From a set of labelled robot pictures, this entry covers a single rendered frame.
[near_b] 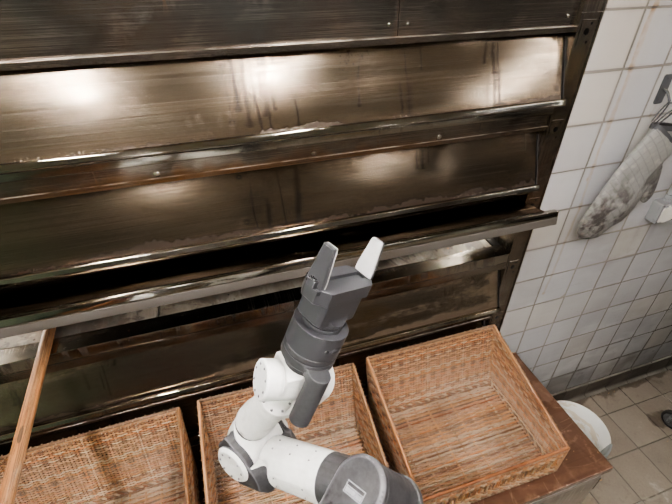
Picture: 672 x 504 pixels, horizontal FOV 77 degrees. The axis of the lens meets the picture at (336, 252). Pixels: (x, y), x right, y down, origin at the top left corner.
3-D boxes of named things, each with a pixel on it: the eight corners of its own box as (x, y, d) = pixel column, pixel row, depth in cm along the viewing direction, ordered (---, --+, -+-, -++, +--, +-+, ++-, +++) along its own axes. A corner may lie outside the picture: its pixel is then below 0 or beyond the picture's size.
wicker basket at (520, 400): (360, 400, 172) (362, 355, 156) (481, 366, 186) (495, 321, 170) (413, 528, 135) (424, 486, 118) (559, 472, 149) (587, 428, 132)
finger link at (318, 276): (341, 251, 54) (324, 291, 57) (325, 238, 56) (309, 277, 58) (333, 252, 53) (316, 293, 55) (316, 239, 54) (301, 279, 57)
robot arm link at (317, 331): (388, 290, 64) (358, 350, 68) (344, 255, 68) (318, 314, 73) (333, 305, 54) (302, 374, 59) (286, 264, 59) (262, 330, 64)
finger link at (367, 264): (369, 234, 63) (354, 268, 66) (385, 245, 62) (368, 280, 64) (375, 233, 64) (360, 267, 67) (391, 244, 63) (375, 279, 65)
